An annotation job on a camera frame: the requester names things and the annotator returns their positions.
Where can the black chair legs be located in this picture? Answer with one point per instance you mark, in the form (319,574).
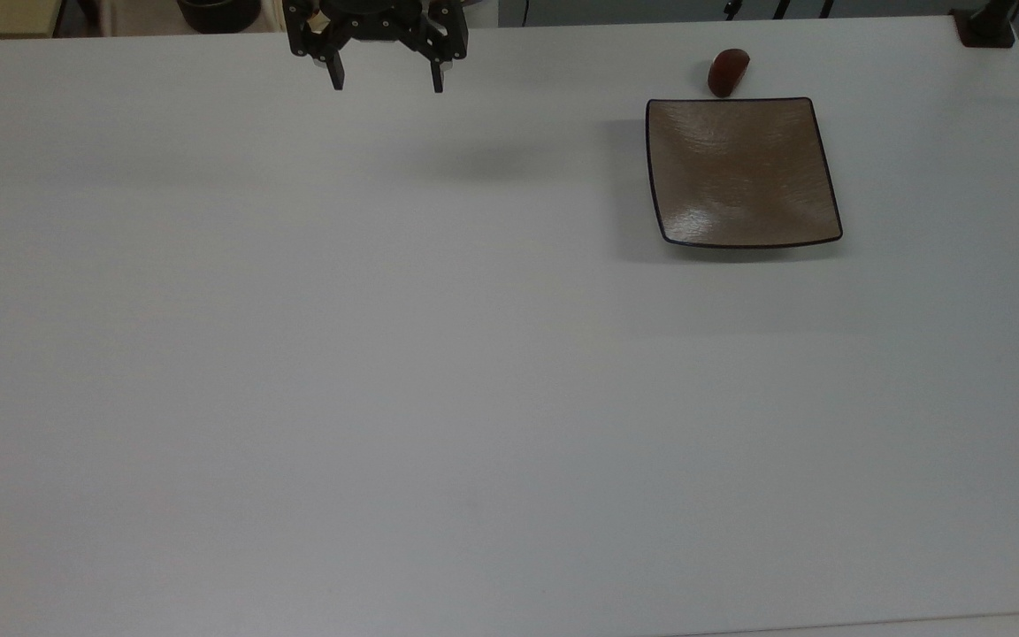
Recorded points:
(779,8)

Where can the square brown ceramic plate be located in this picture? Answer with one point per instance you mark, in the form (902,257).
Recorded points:
(739,172)

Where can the black clamp stand base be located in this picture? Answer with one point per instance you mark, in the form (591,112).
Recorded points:
(985,26)

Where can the small round red food item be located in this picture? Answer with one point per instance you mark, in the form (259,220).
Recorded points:
(728,72)

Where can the black round container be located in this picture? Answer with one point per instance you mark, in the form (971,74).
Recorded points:
(218,13)

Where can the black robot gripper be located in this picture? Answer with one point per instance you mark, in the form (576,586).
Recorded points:
(377,31)

